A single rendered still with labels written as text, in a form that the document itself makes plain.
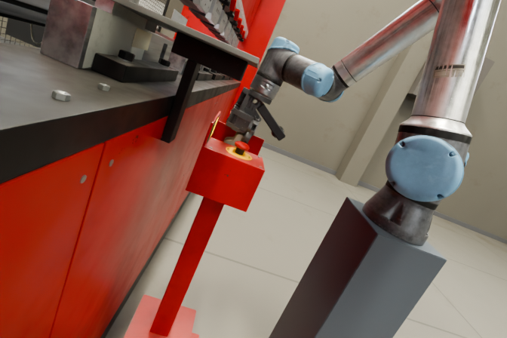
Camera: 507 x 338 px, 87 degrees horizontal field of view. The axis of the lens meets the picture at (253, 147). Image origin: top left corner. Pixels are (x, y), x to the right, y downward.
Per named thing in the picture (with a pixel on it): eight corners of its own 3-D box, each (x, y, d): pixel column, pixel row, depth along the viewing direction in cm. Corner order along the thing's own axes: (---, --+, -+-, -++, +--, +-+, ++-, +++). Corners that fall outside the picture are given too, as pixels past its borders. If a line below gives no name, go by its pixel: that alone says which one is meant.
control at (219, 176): (246, 212, 67) (275, 148, 63) (185, 190, 65) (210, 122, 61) (246, 181, 86) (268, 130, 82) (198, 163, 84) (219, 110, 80)
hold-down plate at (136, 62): (121, 82, 44) (127, 65, 44) (90, 69, 44) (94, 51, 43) (175, 81, 73) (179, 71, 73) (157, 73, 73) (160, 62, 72)
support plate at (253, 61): (257, 64, 45) (259, 58, 45) (106, -2, 43) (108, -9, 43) (257, 68, 63) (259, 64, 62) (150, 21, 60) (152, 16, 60)
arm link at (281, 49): (295, 41, 65) (269, 31, 69) (273, 82, 67) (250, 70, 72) (308, 53, 71) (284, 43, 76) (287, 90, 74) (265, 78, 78)
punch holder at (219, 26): (217, 28, 117) (231, -11, 113) (199, 20, 117) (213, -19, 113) (222, 34, 132) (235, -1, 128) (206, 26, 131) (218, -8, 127)
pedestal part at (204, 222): (167, 337, 86) (228, 193, 73) (149, 332, 85) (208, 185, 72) (172, 321, 91) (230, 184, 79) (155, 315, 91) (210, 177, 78)
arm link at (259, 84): (278, 86, 77) (282, 87, 69) (271, 100, 78) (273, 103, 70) (255, 73, 76) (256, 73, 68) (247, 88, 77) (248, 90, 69)
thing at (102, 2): (111, 13, 46) (115, -4, 45) (94, 6, 46) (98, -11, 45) (155, 33, 66) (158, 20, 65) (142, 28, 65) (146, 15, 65)
